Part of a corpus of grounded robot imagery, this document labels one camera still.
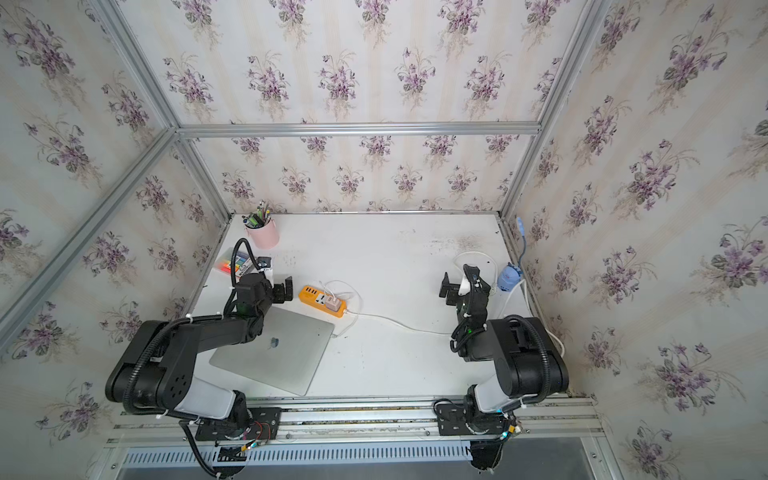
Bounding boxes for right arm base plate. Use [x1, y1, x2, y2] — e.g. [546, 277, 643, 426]
[432, 398, 521, 438]

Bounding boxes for orange power strip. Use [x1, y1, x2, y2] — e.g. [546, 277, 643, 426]
[298, 285, 347, 318]

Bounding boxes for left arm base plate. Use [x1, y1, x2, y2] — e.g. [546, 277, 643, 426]
[194, 407, 282, 442]

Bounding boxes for silver laptop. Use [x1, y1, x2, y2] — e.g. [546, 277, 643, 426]
[210, 308, 334, 396]

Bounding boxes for white power strip cord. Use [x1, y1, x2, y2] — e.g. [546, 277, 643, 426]
[344, 308, 457, 336]

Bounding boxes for white charger cable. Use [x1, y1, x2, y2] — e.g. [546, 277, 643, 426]
[317, 279, 364, 337]

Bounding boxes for aluminium mounting rail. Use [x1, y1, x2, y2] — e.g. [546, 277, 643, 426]
[106, 394, 607, 447]

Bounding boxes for pink pen cup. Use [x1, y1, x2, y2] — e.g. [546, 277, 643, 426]
[245, 219, 280, 250]

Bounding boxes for pens in cup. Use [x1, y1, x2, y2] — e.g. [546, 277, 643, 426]
[242, 201, 271, 230]

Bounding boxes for pink laptop charger adapter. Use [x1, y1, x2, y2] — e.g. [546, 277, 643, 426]
[324, 295, 343, 312]

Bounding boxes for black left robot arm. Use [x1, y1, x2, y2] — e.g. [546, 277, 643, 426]
[105, 238, 287, 479]

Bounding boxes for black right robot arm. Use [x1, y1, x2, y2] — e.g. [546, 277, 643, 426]
[432, 264, 569, 471]

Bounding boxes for colourful marker box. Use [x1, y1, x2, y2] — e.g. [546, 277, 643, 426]
[214, 249, 253, 281]

